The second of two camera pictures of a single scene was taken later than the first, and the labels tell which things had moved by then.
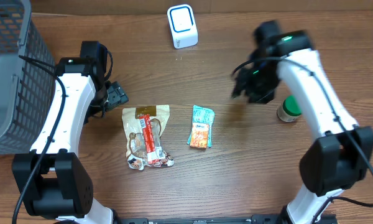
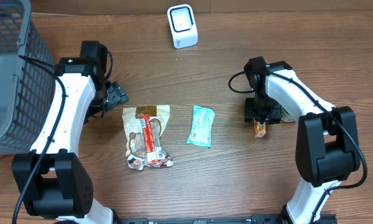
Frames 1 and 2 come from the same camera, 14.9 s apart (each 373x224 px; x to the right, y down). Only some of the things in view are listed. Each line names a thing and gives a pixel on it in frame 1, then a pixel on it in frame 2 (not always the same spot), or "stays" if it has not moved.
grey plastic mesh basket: [21, 78] stays
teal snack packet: [202, 115] stays
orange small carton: [199, 135] to [260, 129]
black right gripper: [250, 88] to [262, 116]
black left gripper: [117, 96] stays
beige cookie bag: [159, 116] stays
